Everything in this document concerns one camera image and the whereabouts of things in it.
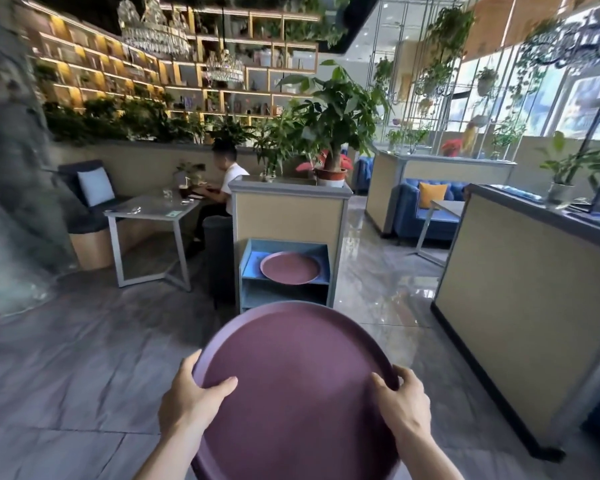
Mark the person's left hand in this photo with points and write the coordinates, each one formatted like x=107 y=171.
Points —
x=185 y=403

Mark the person's right hand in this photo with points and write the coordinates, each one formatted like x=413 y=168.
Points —
x=405 y=405

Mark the person's right thumb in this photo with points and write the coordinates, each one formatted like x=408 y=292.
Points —
x=381 y=387

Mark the person's left thumb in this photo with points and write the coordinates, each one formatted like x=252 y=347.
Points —
x=219 y=387

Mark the large round purple tray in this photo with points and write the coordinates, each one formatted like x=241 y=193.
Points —
x=300 y=394

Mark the person's right forearm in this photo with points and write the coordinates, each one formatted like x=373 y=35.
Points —
x=427 y=457

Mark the person's left forearm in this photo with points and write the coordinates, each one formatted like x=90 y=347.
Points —
x=167 y=457

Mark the blue shelf cabinet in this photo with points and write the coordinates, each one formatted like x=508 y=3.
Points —
x=285 y=289

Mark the small round purple tray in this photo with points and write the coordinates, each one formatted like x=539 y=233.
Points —
x=290 y=267

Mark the beige partition counter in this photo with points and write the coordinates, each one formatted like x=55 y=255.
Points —
x=525 y=304

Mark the grey table by sofa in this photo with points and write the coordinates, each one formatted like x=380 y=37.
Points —
x=437 y=229

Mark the blue sofa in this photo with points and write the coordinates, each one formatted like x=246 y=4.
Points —
x=425 y=212

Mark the beige partition pillar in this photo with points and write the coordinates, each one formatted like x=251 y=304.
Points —
x=290 y=217

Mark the glass top dining table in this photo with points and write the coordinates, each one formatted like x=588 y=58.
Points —
x=152 y=212

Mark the yellow cushion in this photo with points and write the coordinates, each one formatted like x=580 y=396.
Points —
x=431 y=193

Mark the iced drink cup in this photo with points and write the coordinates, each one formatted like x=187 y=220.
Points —
x=184 y=188

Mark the small potted table plant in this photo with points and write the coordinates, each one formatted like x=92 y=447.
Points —
x=192 y=172

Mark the dark bench seat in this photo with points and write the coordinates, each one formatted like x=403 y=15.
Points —
x=87 y=214

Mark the white cushion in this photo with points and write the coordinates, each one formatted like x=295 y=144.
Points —
x=96 y=186

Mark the red poinsettia plant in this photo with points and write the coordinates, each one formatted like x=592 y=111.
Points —
x=452 y=147

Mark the large potted money tree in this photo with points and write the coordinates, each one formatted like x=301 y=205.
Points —
x=335 y=119

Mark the row of green hedge plants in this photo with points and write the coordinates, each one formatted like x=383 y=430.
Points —
x=130 y=122

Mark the small potted plant in glass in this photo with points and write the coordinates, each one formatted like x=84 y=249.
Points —
x=567 y=169

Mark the small crystal chandelier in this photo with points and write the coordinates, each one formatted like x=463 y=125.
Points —
x=224 y=68

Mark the lit wooden display shelving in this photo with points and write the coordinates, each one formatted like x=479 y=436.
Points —
x=180 y=64

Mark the hanging green vine plant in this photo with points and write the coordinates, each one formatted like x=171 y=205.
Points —
x=445 y=49

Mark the large crystal chandelier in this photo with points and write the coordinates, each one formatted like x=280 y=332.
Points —
x=152 y=27

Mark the beige low partition wall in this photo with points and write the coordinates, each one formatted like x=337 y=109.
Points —
x=430 y=179

